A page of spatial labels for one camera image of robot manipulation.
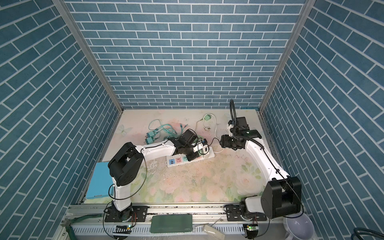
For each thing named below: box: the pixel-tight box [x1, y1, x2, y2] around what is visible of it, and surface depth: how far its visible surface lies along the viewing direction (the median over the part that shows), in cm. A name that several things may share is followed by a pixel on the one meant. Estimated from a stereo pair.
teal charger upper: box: [145, 131, 155, 138], surface depth 105 cm
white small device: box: [203, 224, 226, 240], surface depth 68 cm
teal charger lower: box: [145, 136, 155, 145], surface depth 103 cm
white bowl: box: [283, 212, 316, 240], surface depth 68 cm
